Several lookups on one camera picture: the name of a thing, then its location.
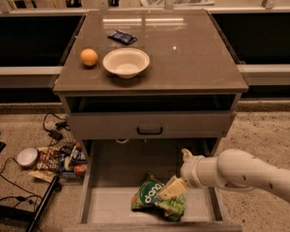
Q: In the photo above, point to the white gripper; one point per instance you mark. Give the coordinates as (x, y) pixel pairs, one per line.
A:
(189, 170)

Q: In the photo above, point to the green rice chip bag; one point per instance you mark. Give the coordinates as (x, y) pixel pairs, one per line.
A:
(146, 200)

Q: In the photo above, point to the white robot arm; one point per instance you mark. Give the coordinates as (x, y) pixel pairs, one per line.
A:
(232, 170)

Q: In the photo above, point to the closed grey drawer front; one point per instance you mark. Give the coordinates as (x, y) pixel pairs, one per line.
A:
(175, 124)

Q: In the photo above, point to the grey drawer cabinet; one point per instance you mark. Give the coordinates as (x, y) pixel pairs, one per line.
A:
(190, 68)

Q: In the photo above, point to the pile of snack packets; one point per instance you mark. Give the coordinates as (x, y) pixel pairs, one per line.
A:
(67, 162)

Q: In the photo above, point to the white paper bowl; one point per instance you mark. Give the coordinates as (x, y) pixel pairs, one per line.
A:
(126, 62)

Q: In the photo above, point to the white bowl on floor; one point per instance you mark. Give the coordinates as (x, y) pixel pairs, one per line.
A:
(27, 157)

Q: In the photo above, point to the dark blue snack packet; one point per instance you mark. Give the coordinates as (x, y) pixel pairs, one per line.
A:
(122, 37)

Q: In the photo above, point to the orange fruit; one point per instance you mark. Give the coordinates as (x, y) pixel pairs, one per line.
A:
(89, 57)

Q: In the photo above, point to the black drawer handle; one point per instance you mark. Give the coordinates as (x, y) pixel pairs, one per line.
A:
(149, 132)

